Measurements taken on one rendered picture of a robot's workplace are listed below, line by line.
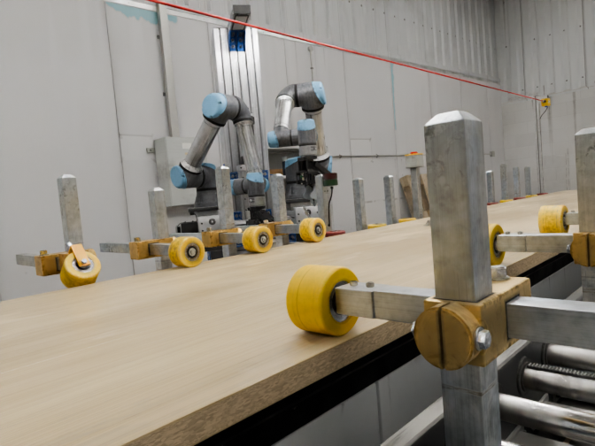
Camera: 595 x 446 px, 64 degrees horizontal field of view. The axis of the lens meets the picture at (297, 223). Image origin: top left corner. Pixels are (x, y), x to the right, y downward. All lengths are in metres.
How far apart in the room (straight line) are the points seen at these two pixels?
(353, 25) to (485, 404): 6.42
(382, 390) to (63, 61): 3.92
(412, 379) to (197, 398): 0.42
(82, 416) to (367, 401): 0.37
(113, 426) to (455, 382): 0.28
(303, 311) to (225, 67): 2.38
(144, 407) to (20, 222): 3.64
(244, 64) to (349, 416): 2.40
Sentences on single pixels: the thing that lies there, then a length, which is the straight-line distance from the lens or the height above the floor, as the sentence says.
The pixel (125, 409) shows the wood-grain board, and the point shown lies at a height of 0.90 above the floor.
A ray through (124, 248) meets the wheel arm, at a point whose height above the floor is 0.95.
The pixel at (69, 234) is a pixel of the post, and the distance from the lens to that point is 1.33.
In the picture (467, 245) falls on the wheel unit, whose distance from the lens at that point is 0.40.
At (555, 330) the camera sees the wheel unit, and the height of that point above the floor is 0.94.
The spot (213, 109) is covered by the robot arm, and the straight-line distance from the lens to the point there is 2.26.
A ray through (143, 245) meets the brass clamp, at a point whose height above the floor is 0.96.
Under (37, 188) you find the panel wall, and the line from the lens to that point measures 4.09.
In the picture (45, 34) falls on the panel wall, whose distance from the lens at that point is 4.35.
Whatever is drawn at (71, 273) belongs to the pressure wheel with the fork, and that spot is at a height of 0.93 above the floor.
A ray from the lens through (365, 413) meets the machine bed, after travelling 0.69.
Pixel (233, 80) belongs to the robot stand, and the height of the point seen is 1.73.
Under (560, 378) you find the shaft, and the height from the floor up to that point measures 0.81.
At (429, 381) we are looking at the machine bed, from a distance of 0.83.
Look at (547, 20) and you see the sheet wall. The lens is 10.15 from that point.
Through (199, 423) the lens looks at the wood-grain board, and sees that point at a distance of 0.43.
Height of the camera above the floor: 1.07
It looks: 4 degrees down
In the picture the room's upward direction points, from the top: 5 degrees counter-clockwise
